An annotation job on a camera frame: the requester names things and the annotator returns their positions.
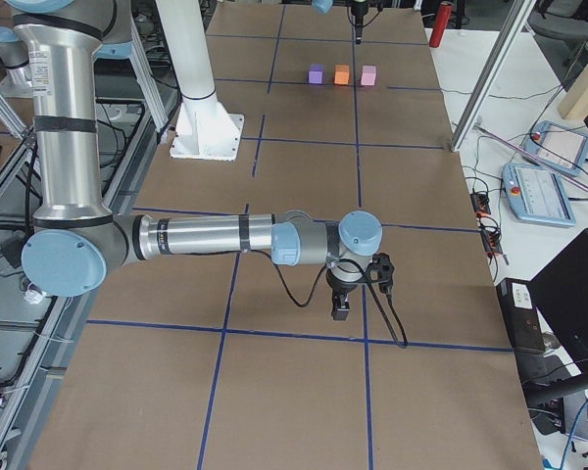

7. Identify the aluminium frame post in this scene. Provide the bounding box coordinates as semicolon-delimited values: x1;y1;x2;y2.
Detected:
450;0;535;152

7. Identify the far blue teach pendant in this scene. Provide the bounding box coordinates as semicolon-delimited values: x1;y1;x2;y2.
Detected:
522;120;588;176

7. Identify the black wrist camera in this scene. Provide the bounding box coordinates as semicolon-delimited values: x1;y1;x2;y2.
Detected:
368;253;394;298

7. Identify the pink foam cube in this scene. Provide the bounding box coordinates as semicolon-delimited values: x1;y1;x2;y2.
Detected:
360;65;377;87

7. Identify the blue teach pendant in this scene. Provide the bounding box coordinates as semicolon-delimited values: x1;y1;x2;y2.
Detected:
502;163;576;227
522;120;588;176

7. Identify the black laptop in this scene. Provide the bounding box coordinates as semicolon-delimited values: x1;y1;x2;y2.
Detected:
525;228;588;406

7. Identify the red cylinder tube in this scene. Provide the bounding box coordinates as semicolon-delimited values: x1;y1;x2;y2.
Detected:
429;1;453;48

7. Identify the near blue teach pendant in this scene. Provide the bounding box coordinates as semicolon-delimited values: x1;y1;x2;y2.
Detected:
502;163;576;227

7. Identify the purple foam cube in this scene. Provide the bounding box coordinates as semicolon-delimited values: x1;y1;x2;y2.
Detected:
308;64;324;85

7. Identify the metal reacher grabber stick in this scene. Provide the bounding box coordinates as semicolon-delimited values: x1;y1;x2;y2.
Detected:
473;124;588;194

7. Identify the orange foam cube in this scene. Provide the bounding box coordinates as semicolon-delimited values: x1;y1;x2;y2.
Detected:
333;64;351;86

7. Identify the orange black connector strip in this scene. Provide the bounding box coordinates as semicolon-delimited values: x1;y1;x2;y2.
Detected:
469;191;508;263

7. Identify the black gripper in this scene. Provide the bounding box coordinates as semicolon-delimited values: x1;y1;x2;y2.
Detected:
350;1;368;45
326;266;366;321

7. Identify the black computer box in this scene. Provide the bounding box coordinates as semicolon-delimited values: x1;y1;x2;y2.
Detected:
496;278;546;354

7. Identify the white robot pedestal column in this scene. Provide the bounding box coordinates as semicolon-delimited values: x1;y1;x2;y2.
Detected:
156;0;244;162

